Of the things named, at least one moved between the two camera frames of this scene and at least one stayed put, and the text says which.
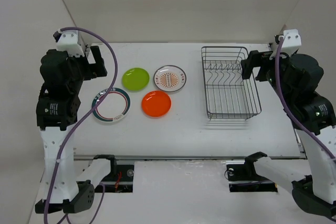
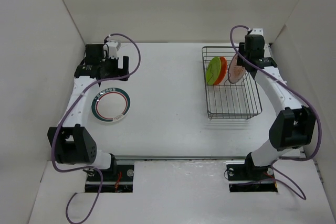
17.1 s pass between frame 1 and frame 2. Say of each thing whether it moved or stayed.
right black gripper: moved
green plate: moved
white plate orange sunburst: moved
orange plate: moved
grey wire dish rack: stayed
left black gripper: moved
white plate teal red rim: stayed
